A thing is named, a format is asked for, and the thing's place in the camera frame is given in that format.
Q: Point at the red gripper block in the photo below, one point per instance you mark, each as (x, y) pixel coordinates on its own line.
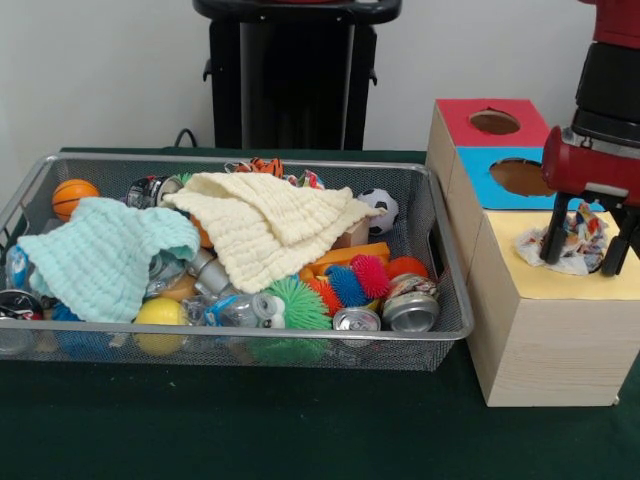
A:
(580, 167)

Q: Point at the colourful patterned white cloth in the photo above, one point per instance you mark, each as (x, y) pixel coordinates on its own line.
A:
(580, 245)

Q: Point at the cream knitted cloth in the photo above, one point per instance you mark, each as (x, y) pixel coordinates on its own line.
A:
(270, 225)

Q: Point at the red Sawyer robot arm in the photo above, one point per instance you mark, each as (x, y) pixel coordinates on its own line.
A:
(612, 80)

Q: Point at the wooden box with three holes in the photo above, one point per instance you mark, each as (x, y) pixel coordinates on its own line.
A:
(550, 350)

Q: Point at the silver mesh bin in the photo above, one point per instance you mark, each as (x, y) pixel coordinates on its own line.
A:
(425, 220)

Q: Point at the red ball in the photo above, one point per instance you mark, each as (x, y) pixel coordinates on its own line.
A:
(407, 267)

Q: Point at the crushed silver can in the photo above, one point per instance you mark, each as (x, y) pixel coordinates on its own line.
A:
(410, 305)

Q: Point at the small soccer ball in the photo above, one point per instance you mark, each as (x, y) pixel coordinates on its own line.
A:
(380, 210)

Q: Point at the orange toy block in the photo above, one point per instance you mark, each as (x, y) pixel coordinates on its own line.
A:
(360, 252)

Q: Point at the pink blue red spiky toy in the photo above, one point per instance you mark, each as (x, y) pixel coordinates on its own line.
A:
(350, 282)

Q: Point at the green spiky ball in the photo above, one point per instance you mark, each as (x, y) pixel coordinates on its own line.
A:
(295, 305)

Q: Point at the tiger striped toy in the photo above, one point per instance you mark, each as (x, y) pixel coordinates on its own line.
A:
(265, 165)

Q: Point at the dark green tablecloth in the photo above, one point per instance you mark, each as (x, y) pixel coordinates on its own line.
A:
(250, 425)

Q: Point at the yellow ball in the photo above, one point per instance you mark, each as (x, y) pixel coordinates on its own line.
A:
(162, 315)

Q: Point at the mint knitted cloth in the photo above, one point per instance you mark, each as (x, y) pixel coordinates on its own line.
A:
(100, 255)

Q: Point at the small orange basketball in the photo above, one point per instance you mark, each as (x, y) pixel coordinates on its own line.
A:
(72, 197)

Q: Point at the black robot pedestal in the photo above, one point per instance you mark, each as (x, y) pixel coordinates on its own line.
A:
(300, 85)

